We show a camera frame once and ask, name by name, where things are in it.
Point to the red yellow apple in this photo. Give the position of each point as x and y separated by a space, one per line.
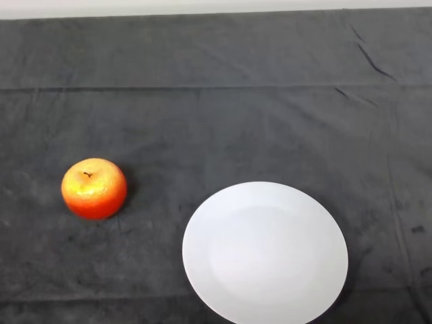
94 192

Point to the white round plate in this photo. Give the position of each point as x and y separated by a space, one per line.
265 253

